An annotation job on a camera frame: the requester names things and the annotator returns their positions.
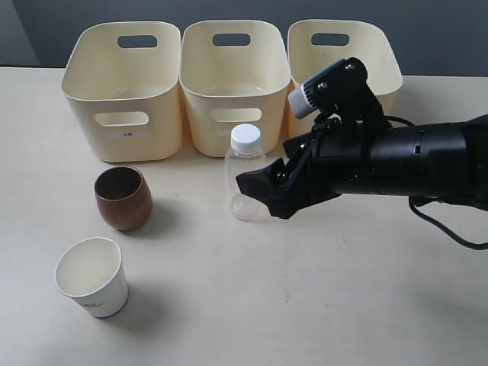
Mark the white paper cup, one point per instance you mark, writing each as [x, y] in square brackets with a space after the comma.
[91, 273]

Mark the middle cream plastic bin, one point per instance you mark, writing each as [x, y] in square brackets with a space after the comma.
[233, 72]

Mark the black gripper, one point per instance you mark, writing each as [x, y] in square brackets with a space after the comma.
[333, 161]

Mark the cream plastic bin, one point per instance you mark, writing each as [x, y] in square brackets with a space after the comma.
[312, 45]
[233, 72]
[122, 84]

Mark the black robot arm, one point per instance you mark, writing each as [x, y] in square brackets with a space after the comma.
[446, 163]

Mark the left cream plastic bin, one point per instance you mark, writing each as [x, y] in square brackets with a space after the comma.
[122, 84]

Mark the brown wooden cup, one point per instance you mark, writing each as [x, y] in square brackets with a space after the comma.
[123, 198]

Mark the right cream plastic bin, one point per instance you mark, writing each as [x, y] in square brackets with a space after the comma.
[312, 45]

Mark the clear plastic bottle white cap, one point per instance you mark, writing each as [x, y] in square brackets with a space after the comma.
[245, 154]

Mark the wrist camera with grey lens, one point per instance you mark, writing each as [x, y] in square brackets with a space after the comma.
[340, 89]

